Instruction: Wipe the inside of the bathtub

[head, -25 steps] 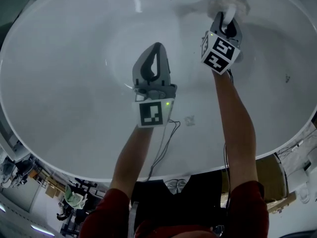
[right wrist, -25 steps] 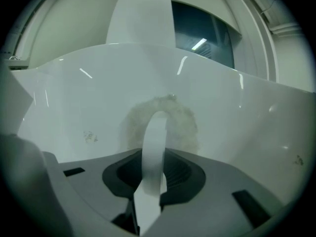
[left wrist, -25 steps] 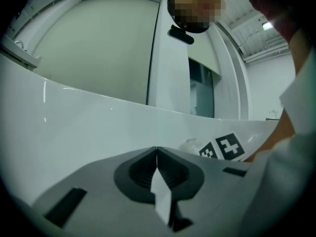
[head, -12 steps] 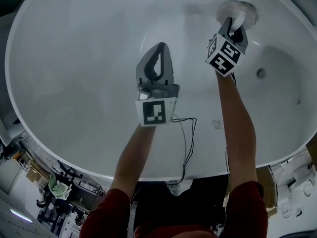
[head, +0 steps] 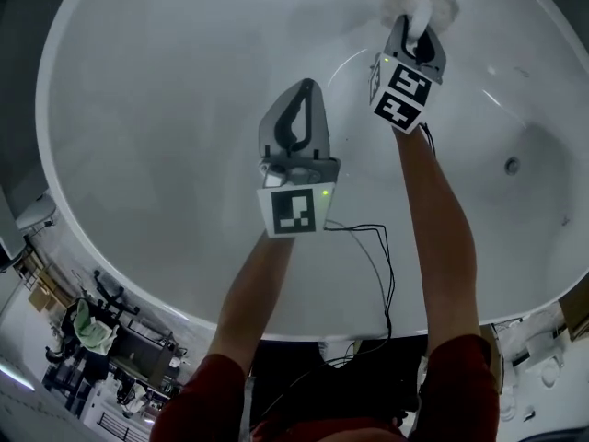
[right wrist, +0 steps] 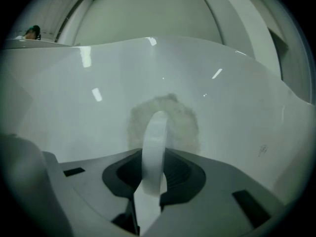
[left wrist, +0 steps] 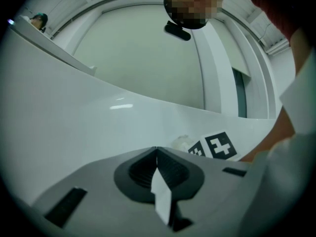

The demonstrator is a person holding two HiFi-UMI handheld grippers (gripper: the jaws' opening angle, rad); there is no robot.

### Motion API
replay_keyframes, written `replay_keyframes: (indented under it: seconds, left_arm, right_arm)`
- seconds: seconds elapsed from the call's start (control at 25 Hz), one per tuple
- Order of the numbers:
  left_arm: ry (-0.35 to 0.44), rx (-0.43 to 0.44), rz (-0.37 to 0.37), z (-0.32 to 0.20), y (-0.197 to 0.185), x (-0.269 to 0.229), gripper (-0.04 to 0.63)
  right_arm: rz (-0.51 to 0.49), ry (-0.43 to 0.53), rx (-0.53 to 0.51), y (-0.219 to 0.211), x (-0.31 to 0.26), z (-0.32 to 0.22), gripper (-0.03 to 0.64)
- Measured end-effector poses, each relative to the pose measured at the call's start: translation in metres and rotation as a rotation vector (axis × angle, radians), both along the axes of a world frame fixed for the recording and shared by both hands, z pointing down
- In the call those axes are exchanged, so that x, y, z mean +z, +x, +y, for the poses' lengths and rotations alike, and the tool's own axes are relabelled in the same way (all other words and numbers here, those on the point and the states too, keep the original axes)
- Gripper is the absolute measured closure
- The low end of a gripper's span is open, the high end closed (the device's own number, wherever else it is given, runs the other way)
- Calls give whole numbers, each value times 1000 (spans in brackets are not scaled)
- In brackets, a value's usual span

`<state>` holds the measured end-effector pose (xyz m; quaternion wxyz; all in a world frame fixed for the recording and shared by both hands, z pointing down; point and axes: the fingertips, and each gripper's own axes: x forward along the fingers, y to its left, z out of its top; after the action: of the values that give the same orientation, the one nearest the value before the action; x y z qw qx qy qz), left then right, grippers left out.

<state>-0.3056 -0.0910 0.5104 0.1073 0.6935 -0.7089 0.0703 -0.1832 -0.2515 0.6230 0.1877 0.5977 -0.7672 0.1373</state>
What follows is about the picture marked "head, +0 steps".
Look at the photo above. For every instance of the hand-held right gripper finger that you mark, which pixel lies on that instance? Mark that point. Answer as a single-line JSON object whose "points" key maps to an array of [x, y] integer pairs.
{"points": [[393, 39], [441, 58]]}

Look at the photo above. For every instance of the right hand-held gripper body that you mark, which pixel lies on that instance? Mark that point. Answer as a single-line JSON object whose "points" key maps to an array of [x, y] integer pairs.
{"points": [[400, 99]]}

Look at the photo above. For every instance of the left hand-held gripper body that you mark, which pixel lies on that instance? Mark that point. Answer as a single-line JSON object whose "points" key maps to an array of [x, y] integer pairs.
{"points": [[294, 210]]}

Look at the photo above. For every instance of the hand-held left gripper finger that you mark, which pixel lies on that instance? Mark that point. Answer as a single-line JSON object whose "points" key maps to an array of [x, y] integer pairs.
{"points": [[321, 131], [266, 131]]}

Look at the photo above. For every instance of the fluffy white duster brush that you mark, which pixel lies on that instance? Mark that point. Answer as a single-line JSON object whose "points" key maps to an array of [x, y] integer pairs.
{"points": [[439, 5]]}

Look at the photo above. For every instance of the white oval bathtub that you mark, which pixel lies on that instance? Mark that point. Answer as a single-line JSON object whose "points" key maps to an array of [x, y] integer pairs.
{"points": [[161, 131]]}

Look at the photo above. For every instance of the person's left forearm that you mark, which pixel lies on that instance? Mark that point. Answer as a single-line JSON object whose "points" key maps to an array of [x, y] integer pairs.
{"points": [[253, 293]]}

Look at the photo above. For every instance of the person's right forearm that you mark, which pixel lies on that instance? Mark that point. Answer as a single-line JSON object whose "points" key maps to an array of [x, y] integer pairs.
{"points": [[442, 237]]}

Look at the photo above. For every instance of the person's black trousers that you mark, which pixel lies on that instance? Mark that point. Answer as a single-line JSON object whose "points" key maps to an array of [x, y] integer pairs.
{"points": [[331, 385]]}

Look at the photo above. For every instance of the black office chair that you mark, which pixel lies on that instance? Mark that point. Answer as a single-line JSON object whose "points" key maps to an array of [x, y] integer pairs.
{"points": [[112, 297]]}

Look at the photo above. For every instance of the person's red shirt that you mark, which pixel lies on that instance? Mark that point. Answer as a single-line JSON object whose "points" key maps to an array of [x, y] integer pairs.
{"points": [[207, 408]]}

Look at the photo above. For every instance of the green cloth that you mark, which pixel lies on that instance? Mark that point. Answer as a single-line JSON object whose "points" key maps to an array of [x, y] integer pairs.
{"points": [[92, 329]]}

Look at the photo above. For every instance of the small cardboard box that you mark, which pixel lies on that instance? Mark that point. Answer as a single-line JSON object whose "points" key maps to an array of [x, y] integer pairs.
{"points": [[575, 316]]}

